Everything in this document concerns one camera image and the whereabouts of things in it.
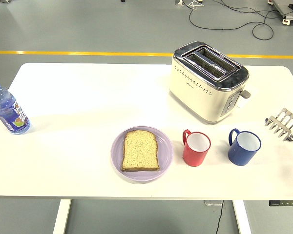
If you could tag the black table control panel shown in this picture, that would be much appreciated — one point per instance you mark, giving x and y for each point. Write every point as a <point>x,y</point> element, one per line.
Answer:
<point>285,203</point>

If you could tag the purple round plate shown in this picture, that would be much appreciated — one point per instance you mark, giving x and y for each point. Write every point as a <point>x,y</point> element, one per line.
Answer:
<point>166,151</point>

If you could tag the silver metal toast rack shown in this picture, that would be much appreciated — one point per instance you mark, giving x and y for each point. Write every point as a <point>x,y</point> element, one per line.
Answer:
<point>282,122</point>

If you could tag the wheeled equipment cart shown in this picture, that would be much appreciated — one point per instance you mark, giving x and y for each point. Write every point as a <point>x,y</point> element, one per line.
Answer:
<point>290,14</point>

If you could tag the white table leg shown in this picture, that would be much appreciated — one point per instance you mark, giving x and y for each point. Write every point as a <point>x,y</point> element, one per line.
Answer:
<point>62,217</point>
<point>241,217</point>

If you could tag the white floor stand foot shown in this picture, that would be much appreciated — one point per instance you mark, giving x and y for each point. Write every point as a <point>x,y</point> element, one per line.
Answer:
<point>179,2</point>

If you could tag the clear water bottle blue cap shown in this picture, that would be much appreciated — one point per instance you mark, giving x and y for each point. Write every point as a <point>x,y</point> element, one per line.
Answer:
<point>7,109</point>

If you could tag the grey box under table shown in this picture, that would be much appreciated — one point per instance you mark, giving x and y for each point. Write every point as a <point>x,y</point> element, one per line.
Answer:
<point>211,202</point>

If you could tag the cream and chrome toaster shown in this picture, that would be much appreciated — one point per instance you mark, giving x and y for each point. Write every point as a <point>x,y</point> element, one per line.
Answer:
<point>197,95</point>

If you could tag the slice of bread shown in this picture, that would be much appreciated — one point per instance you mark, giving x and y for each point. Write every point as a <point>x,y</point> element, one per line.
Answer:
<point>140,151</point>

